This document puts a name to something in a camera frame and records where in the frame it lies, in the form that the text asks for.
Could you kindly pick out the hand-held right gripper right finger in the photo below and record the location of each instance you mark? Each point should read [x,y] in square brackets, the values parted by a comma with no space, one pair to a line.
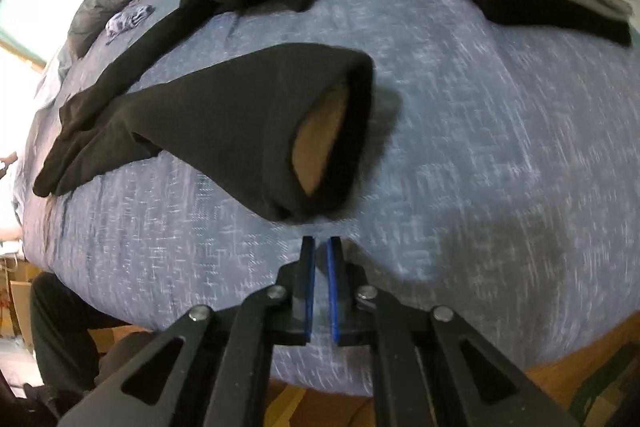
[334,287]

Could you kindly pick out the bright window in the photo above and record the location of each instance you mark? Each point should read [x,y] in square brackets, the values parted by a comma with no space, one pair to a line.
[15,107]

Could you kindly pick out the cardboard box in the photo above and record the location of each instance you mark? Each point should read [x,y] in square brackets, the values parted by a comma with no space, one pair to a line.
[17,302]

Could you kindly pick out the person's black clothing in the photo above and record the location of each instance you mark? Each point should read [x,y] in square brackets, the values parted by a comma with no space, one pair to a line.
[65,337]

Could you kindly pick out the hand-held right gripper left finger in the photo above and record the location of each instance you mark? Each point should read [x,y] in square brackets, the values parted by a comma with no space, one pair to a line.
[309,287]

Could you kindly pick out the grey-blue patterned garment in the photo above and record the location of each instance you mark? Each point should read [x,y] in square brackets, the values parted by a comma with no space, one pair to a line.
[127,21]

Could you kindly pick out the light blue blanket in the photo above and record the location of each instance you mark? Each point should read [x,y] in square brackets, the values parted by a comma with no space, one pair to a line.
[50,74]

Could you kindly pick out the black folded garment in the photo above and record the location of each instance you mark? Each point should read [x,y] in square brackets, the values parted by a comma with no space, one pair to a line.
[550,19]

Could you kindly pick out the black pants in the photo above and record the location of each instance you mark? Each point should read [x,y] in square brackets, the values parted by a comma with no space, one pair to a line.
[225,107]

